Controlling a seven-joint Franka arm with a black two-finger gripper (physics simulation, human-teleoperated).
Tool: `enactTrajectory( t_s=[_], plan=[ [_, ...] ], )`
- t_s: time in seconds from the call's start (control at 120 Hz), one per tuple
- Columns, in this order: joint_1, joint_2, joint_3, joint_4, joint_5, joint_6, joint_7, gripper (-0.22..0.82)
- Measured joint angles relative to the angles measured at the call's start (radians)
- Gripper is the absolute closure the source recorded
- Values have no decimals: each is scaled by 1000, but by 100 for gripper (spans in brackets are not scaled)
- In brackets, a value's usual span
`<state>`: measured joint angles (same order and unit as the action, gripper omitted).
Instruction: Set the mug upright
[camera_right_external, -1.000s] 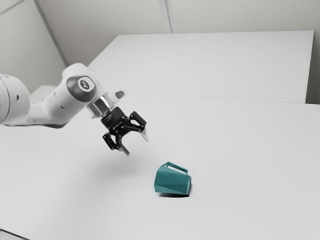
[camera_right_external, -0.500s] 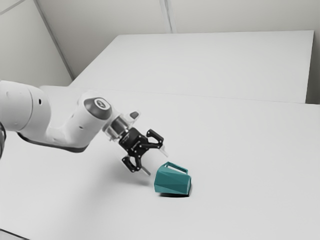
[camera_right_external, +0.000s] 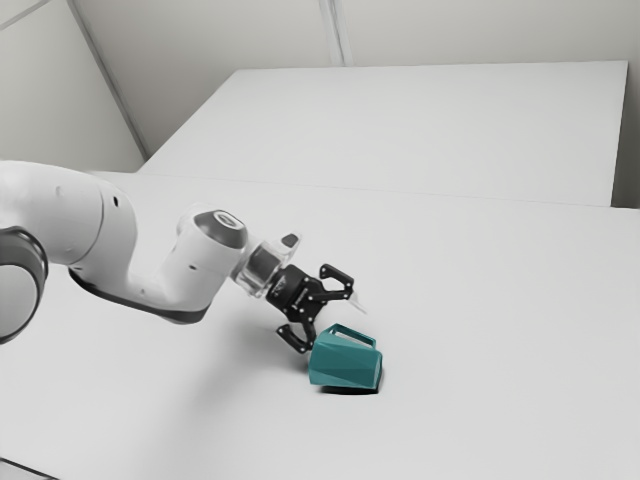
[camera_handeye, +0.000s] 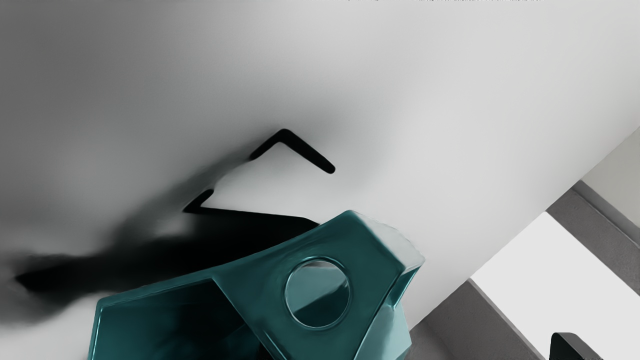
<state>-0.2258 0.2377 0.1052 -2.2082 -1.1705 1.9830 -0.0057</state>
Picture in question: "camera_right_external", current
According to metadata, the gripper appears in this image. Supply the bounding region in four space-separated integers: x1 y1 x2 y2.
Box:
264 262 370 354

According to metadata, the teal faceted mug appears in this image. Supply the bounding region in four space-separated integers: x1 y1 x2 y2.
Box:
307 322 384 391

